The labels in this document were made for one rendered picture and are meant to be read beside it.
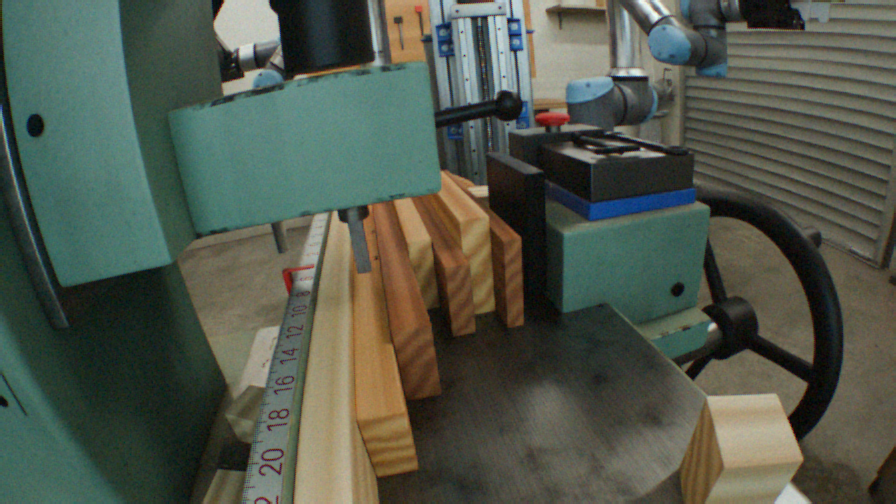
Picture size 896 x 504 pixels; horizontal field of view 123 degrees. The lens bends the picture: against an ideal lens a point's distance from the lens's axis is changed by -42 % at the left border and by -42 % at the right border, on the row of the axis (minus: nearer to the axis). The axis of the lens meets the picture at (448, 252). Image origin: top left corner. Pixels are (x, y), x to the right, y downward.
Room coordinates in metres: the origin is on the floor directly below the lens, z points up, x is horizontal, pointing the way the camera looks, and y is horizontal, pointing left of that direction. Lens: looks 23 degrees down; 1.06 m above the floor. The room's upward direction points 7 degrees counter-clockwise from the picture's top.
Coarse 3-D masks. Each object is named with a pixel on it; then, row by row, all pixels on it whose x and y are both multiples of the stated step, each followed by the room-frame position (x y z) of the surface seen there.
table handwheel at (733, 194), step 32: (704, 192) 0.35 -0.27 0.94; (736, 192) 0.30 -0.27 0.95; (768, 224) 0.26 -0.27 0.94; (704, 256) 0.34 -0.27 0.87; (800, 256) 0.22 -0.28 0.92; (832, 288) 0.19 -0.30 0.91; (736, 320) 0.27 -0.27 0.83; (832, 320) 0.17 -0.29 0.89; (704, 352) 0.26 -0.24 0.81; (736, 352) 0.26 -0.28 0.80; (768, 352) 0.23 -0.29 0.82; (832, 352) 0.16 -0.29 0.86; (832, 384) 0.15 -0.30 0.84; (800, 416) 0.16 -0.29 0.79
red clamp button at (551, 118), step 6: (540, 114) 0.34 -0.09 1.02; (546, 114) 0.34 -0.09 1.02; (552, 114) 0.34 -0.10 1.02; (558, 114) 0.34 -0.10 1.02; (564, 114) 0.34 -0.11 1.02; (540, 120) 0.34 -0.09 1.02; (546, 120) 0.33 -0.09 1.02; (552, 120) 0.33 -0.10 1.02; (558, 120) 0.33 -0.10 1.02; (564, 120) 0.33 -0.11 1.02
